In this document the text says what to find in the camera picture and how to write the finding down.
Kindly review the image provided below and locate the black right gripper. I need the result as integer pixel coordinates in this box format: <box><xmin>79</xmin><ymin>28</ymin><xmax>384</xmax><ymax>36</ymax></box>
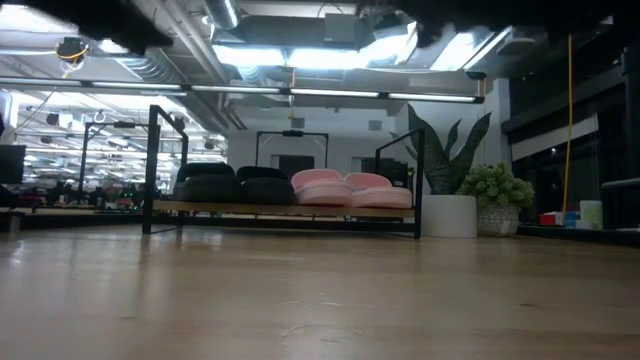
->
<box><xmin>412</xmin><ymin>0</ymin><xmax>571</xmax><ymax>49</ymax></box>

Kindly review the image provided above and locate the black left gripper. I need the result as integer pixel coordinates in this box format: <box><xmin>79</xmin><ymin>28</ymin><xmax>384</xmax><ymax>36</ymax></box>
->
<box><xmin>22</xmin><ymin>0</ymin><xmax>174</xmax><ymax>56</ymax></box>

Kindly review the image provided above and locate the black slide sandal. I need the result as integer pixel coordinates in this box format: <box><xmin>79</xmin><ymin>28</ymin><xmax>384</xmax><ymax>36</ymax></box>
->
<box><xmin>235</xmin><ymin>165</ymin><xmax>297</xmax><ymax>206</ymax></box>
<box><xmin>173</xmin><ymin>162</ymin><xmax>245</xmax><ymax>204</ymax></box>

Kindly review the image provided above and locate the pink slide sandal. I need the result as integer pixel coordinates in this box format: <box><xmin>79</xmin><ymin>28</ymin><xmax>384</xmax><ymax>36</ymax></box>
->
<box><xmin>290</xmin><ymin>168</ymin><xmax>355</xmax><ymax>207</ymax></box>
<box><xmin>344</xmin><ymin>172</ymin><xmax>414</xmax><ymax>210</ymax></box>

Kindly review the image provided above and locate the long linear ceiling light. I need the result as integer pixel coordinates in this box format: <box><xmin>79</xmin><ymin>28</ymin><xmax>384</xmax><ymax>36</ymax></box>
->
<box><xmin>0</xmin><ymin>76</ymin><xmax>485</xmax><ymax>105</ymax></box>

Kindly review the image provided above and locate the grey ceiling air unit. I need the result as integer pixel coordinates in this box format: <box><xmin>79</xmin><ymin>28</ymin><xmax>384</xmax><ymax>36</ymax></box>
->
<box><xmin>232</xmin><ymin>0</ymin><xmax>361</xmax><ymax>50</ymax></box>

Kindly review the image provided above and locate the snake plant in white pot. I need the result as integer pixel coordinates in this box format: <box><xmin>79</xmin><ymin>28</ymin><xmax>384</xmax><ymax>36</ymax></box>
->
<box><xmin>389</xmin><ymin>103</ymin><xmax>492</xmax><ymax>240</ymax></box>

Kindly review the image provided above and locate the bushy green plant patterned pot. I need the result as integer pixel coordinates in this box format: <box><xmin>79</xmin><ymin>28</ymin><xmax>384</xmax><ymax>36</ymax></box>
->
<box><xmin>456</xmin><ymin>162</ymin><xmax>536</xmax><ymax>238</ymax></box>

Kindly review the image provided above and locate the black background monitor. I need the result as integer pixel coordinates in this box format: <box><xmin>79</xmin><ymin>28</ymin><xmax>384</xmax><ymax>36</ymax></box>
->
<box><xmin>0</xmin><ymin>144</ymin><xmax>27</xmax><ymax>185</ymax></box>

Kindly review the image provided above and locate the pale green container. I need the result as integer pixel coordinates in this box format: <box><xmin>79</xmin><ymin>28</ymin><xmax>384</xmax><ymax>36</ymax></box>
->
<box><xmin>579</xmin><ymin>199</ymin><xmax>604</xmax><ymax>231</ymax></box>

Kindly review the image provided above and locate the silver spiral duct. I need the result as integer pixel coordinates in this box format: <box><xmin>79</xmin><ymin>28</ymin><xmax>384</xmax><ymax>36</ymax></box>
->
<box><xmin>202</xmin><ymin>0</ymin><xmax>241</xmax><ymax>31</ymax></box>
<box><xmin>99</xmin><ymin>39</ymin><xmax>221</xmax><ymax>126</ymax></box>

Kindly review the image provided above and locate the yellow black ceiling cord reel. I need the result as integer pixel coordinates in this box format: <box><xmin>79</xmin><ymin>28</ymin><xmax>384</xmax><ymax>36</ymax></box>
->
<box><xmin>54</xmin><ymin>37</ymin><xmax>91</xmax><ymax>79</ymax></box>

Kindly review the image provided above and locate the yellow hanging cord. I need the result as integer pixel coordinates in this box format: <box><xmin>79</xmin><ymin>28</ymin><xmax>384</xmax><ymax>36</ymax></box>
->
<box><xmin>562</xmin><ymin>32</ymin><xmax>575</xmax><ymax>216</ymax></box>

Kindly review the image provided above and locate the wooden shelf with black frame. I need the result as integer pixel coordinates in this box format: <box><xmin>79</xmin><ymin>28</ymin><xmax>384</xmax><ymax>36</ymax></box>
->
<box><xmin>141</xmin><ymin>103</ymin><xmax>426</xmax><ymax>240</ymax></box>

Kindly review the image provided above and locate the black aluminium table frame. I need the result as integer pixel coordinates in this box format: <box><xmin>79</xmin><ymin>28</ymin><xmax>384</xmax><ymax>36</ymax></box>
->
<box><xmin>0</xmin><ymin>208</ymin><xmax>640</xmax><ymax>247</ymax></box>

